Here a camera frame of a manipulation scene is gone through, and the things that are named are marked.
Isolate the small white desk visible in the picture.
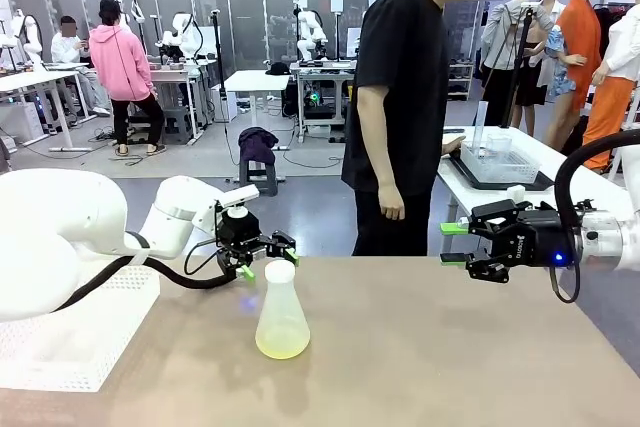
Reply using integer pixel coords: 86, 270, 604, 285
223, 69, 293, 152

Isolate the translucent plastic conical flask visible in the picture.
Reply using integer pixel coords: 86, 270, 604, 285
254, 269, 313, 361

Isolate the black tripod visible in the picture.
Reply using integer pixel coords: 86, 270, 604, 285
471, 0, 539, 129

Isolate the dark cloth bundle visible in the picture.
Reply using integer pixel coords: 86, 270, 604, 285
237, 126, 280, 167

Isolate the person in black T-shirt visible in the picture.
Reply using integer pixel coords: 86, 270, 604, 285
340, 0, 504, 257

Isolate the white perforated plastic basket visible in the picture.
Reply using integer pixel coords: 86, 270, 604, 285
0, 263, 162, 393
459, 138, 544, 185

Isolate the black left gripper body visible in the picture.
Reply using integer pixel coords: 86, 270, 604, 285
215, 206, 263, 254

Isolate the black stand pole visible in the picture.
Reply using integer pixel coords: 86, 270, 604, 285
209, 8, 229, 124

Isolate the mannequin in orange coat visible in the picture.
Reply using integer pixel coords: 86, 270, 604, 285
543, 0, 608, 151

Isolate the mannequin in orange trousers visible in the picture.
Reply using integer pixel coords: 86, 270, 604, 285
581, 3, 640, 174

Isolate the mannequin in blue dress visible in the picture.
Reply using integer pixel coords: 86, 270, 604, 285
536, 0, 577, 101

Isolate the grey step stool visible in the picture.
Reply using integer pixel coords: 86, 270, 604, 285
238, 160, 280, 199

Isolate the grey plastic stool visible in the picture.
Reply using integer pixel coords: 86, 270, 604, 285
163, 106, 194, 146

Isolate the long white desk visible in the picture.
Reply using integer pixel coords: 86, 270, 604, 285
0, 68, 97, 154

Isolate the mannequin in grey shirt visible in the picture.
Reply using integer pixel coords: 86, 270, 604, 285
480, 0, 557, 128

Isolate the white workbench with trays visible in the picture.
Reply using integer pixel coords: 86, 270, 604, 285
148, 63, 212, 142

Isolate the person's right forearm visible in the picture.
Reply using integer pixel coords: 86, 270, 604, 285
369, 123, 402, 190

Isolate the person in pink hoodie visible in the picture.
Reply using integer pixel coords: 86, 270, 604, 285
88, 0, 168, 158

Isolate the shoe rack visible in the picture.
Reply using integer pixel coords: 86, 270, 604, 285
445, 62, 475, 102

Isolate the person's right hand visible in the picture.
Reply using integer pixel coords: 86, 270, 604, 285
377, 184, 407, 222

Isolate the black tray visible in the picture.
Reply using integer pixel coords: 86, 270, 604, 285
439, 148, 557, 192

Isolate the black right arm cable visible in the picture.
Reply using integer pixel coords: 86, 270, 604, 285
548, 128, 640, 305

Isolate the grey-framed workbench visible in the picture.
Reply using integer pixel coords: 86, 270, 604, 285
289, 60, 359, 144

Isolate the seated person in white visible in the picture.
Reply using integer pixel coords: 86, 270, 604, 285
50, 15, 112, 118

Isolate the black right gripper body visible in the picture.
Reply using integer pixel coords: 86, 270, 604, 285
509, 208, 581, 269

